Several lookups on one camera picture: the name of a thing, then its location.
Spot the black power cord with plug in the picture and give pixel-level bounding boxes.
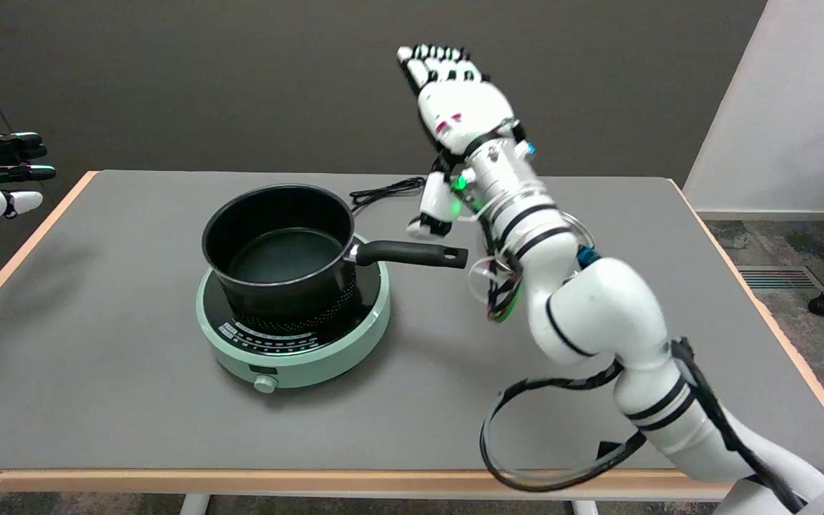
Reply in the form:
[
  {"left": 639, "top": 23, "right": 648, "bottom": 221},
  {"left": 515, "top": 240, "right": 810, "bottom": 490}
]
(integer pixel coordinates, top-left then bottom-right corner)
[{"left": 349, "top": 177, "right": 428, "bottom": 215}]

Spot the mint green induction cooker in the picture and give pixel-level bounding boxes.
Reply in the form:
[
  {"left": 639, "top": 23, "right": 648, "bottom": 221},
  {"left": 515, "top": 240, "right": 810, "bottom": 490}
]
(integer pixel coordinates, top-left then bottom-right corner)
[{"left": 195, "top": 232, "right": 391, "bottom": 394}]

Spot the black saucepan with handle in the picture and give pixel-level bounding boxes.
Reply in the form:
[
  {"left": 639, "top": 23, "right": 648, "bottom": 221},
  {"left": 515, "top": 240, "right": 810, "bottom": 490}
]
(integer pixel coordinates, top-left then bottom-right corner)
[{"left": 201, "top": 184, "right": 469, "bottom": 323}]

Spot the grey floor vent grille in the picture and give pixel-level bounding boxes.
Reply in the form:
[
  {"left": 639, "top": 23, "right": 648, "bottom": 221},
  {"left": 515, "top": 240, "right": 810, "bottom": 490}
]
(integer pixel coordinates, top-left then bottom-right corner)
[{"left": 735, "top": 265, "right": 824, "bottom": 291}]

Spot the coloured wrist wire bundle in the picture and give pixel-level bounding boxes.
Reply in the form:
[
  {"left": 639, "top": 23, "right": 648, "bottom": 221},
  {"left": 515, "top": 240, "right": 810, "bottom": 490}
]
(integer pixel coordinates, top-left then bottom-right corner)
[{"left": 468, "top": 240, "right": 527, "bottom": 324}]

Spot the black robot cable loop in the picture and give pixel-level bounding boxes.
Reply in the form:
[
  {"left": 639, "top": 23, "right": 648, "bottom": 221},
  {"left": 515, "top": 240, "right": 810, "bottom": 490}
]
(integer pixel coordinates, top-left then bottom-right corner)
[{"left": 480, "top": 338, "right": 810, "bottom": 514}]

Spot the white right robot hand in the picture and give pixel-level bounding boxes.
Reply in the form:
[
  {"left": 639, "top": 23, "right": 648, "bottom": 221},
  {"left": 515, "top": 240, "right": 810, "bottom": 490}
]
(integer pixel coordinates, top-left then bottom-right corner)
[{"left": 396, "top": 44, "right": 527, "bottom": 238}]

